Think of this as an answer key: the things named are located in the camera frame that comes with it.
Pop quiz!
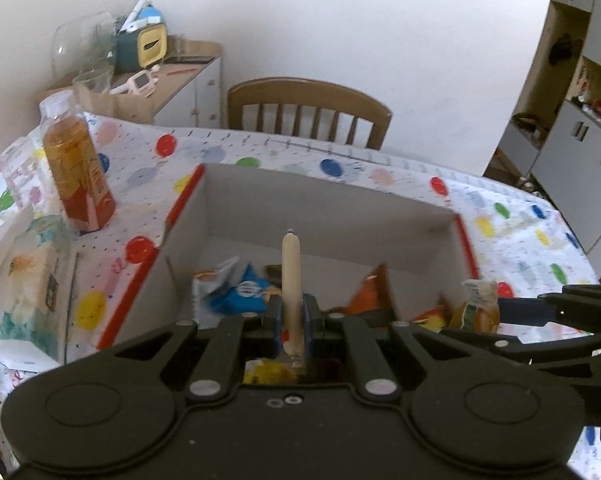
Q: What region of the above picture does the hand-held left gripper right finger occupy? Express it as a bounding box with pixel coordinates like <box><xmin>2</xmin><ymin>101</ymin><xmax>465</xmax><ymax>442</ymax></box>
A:
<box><xmin>303</xmin><ymin>294</ymin><xmax>484</xmax><ymax>401</ymax></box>

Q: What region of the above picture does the black hanging bag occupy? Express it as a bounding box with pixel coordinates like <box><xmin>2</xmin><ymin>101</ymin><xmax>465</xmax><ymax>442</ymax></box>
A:
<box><xmin>549</xmin><ymin>32</ymin><xmax>584</xmax><ymax>67</ymax></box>

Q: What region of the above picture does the grey wooden cabinet unit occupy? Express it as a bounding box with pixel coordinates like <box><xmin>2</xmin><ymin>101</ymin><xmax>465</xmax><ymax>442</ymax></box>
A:
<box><xmin>498</xmin><ymin>0</ymin><xmax>601</xmax><ymax>256</ymax></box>

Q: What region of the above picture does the small white box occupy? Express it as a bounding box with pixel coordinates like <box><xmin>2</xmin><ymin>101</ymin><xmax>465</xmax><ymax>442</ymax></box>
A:
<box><xmin>0</xmin><ymin>339</ymin><xmax>64</xmax><ymax>396</ymax></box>

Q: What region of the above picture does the red foil snack packet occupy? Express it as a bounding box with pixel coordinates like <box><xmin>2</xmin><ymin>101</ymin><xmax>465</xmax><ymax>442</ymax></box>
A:
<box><xmin>348</xmin><ymin>262</ymin><xmax>399</xmax><ymax>318</ymax></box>

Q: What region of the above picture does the red cardboard box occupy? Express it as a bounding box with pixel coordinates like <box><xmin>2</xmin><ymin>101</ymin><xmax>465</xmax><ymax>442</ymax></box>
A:
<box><xmin>94</xmin><ymin>162</ymin><xmax>481</xmax><ymax>386</ymax></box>

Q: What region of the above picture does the blue snack packet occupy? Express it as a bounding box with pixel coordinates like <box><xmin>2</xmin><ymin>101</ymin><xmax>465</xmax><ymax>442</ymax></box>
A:
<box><xmin>205</xmin><ymin>262</ymin><xmax>281</xmax><ymax>321</ymax></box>

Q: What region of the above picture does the white snack packet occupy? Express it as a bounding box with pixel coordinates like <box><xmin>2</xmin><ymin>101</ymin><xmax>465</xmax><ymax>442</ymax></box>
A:
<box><xmin>190</xmin><ymin>257</ymin><xmax>241</xmax><ymax>328</ymax></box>

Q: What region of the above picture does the pink handheld toy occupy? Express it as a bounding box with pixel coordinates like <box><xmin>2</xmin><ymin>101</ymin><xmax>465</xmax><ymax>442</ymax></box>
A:
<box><xmin>109</xmin><ymin>71</ymin><xmax>161</xmax><ymax>98</ymax></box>

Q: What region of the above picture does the clear plastic printed packet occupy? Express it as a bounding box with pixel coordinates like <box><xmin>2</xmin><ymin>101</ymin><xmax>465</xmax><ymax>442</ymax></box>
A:
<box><xmin>0</xmin><ymin>135</ymin><xmax>51</xmax><ymax>213</ymax></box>

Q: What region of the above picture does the black flat tray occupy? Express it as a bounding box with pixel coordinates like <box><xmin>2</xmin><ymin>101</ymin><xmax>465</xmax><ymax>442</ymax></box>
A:
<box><xmin>164</xmin><ymin>52</ymin><xmax>215</xmax><ymax>65</ymax></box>

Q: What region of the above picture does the pale sausage stick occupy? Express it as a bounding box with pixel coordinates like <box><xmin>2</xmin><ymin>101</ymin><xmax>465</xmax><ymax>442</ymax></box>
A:
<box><xmin>280</xmin><ymin>230</ymin><xmax>304</xmax><ymax>366</ymax></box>

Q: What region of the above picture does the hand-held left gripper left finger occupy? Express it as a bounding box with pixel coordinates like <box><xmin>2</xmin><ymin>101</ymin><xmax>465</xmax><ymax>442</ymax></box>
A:
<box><xmin>105</xmin><ymin>295</ymin><xmax>286</xmax><ymax>401</ymax></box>

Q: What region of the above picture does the yellow snack packet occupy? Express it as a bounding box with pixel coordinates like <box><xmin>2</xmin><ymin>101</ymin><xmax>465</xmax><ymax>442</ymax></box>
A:
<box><xmin>243</xmin><ymin>357</ymin><xmax>301</xmax><ymax>386</ymax></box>

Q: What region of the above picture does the orange drink bottle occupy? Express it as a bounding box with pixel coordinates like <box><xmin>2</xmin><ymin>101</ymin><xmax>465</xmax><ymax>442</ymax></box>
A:
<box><xmin>39</xmin><ymin>91</ymin><xmax>117</xmax><ymax>233</ymax></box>

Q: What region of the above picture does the clear glass cup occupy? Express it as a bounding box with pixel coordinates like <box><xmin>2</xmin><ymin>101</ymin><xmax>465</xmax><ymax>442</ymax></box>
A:
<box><xmin>72</xmin><ymin>65</ymin><xmax>116</xmax><ymax>106</ymax></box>

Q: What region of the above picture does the small green orange packet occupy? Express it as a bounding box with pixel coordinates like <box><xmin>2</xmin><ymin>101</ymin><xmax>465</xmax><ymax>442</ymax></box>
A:
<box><xmin>451</xmin><ymin>280</ymin><xmax>501</xmax><ymax>335</ymax></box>

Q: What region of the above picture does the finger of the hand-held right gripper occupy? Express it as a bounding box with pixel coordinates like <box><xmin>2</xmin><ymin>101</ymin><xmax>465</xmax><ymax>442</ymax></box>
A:
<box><xmin>495</xmin><ymin>284</ymin><xmax>601</xmax><ymax>332</ymax></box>
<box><xmin>438</xmin><ymin>327</ymin><xmax>601</xmax><ymax>367</ymax></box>

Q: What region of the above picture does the teal yellow tissue holder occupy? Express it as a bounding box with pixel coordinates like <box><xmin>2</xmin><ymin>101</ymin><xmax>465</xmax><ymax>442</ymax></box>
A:
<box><xmin>114</xmin><ymin>0</ymin><xmax>168</xmax><ymax>73</ymax></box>

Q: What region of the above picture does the white wooden side cabinet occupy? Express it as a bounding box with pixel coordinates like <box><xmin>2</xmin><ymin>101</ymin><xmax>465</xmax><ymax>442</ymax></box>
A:
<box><xmin>35</xmin><ymin>40</ymin><xmax>224</xmax><ymax>128</ymax></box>

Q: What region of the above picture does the brown cardboard box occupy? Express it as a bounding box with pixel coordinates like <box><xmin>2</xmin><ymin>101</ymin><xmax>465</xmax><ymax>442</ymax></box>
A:
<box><xmin>75</xmin><ymin>82</ymin><xmax>156</xmax><ymax>126</ymax></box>

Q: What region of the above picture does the floral tissue pack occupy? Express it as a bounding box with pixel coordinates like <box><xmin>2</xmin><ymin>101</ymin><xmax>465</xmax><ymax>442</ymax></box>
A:
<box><xmin>0</xmin><ymin>205</ymin><xmax>78</xmax><ymax>363</ymax></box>

